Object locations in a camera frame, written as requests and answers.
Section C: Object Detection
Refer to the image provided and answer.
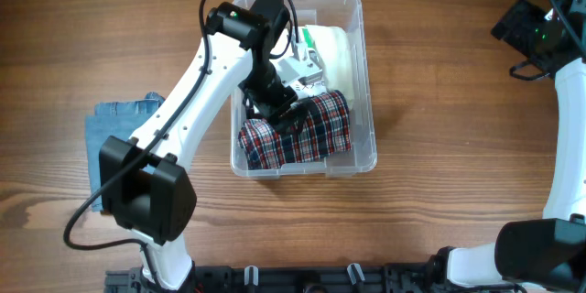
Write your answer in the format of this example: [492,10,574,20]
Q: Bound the white printed shirt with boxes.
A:
[270,27,327,99]

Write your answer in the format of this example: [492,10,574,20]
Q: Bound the red navy plaid cloth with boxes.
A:
[237,90,352,170]

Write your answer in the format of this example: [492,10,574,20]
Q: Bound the cream cloth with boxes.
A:
[305,25,355,110]

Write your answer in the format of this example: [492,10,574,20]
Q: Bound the blue denim jeans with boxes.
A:
[84,92,165,193]

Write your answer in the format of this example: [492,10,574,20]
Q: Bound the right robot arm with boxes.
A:
[443,0,585,292]

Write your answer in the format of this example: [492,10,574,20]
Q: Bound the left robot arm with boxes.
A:
[99,0,297,292]

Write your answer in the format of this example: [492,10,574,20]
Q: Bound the clear plastic storage container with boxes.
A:
[231,0,377,179]

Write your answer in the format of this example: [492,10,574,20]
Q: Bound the left black cable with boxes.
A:
[62,0,301,285]

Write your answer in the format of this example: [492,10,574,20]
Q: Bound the black cable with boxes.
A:
[507,0,586,82]
[62,0,301,285]

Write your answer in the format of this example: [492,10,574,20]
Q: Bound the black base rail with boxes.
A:
[103,263,510,293]

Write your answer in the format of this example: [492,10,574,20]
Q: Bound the right black cable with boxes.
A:
[507,0,586,82]

